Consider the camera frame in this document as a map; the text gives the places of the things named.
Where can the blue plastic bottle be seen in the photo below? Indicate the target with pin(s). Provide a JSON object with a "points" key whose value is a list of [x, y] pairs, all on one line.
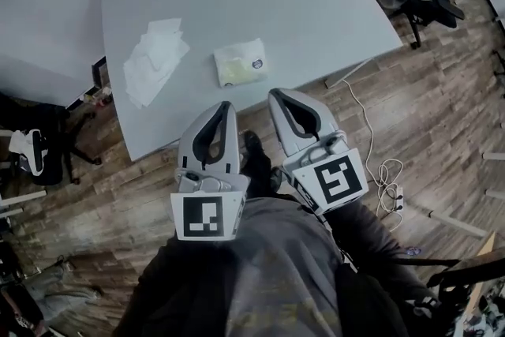
{"points": [[412, 251]]}

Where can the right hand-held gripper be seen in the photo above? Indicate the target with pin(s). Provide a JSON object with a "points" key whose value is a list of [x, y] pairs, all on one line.
{"points": [[335, 181]]}

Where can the black office chair with cloth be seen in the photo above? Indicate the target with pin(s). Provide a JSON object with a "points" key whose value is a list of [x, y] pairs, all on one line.
{"points": [[51, 138]]}

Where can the pack of wet wipes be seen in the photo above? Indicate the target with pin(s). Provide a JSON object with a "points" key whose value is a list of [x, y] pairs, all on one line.
{"points": [[241, 63]]}

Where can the grey bag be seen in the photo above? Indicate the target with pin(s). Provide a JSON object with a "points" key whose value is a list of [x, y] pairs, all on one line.
{"points": [[63, 294]]}

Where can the person's left forearm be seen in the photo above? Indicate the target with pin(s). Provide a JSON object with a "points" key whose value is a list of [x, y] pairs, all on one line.
{"points": [[185, 272]]}

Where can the person's left black shoe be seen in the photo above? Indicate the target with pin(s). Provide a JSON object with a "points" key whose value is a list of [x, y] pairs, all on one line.
{"points": [[254, 148]]}

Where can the white power strip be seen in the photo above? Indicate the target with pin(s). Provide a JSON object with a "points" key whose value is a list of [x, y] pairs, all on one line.
{"points": [[398, 199]]}

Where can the person's grey shirt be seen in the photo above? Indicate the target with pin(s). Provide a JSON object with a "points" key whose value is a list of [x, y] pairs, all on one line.
{"points": [[284, 252]]}

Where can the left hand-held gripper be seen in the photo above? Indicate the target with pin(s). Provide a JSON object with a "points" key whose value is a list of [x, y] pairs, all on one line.
{"points": [[205, 215]]}

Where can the white cloth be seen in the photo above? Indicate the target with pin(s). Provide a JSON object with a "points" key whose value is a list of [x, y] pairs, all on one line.
{"points": [[23, 142], [154, 63]]}

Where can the person's right forearm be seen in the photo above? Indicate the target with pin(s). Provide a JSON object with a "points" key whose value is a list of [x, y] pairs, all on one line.
{"points": [[365, 233]]}

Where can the person's black shoe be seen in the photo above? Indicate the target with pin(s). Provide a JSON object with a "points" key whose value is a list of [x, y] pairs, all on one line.
{"points": [[278, 178], [254, 148]]}

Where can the person's right black shoe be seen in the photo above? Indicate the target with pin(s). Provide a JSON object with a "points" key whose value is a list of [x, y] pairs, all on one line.
{"points": [[278, 178]]}

